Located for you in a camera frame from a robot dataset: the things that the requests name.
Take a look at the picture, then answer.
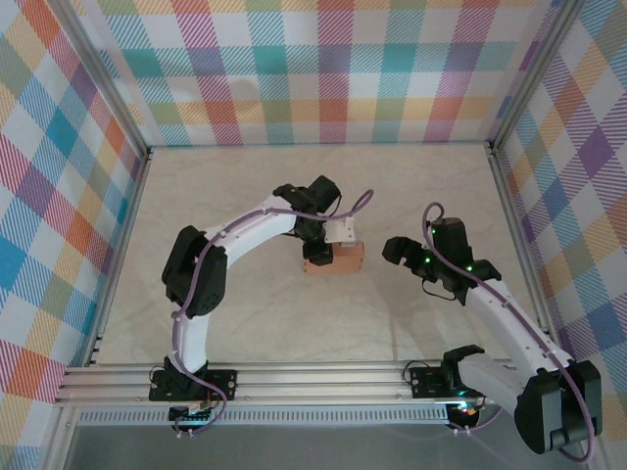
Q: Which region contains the orange paper box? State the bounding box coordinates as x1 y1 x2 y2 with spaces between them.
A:
299 238 366 277

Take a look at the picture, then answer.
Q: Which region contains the right circuit board with LED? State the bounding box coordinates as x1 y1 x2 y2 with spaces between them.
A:
447 398 487 423

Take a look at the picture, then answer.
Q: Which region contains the grey metal lower panel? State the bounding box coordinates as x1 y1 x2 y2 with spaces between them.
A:
62 422 591 470

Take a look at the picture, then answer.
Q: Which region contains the left green circuit board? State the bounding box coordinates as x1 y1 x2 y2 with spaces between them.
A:
168 398 217 425

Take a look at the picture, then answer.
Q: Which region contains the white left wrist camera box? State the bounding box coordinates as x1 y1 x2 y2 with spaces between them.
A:
322 216 357 247

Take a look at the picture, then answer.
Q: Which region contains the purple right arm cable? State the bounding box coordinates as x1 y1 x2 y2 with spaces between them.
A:
421 201 598 464

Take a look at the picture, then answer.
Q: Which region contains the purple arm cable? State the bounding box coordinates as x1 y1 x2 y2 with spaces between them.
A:
421 201 598 464
168 189 377 439

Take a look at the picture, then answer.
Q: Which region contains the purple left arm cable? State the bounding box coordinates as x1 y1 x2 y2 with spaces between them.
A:
168 189 377 439

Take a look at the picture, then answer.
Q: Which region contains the aluminium side rail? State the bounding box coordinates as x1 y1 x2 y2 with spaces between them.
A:
486 142 563 362
83 148 154 369

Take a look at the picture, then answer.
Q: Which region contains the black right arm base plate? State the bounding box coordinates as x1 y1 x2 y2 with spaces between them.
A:
408 363 502 400

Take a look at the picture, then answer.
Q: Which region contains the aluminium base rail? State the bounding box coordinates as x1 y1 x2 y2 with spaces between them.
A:
52 360 597 408

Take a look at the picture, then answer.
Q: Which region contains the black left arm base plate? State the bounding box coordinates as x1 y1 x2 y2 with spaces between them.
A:
148 368 239 403

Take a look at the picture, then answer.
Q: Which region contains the slotted grey cable duct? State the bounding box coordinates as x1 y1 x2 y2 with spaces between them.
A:
75 407 453 428

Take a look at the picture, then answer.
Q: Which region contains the aluminium frame post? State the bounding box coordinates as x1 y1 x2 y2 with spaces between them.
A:
44 0 154 164
488 0 590 154

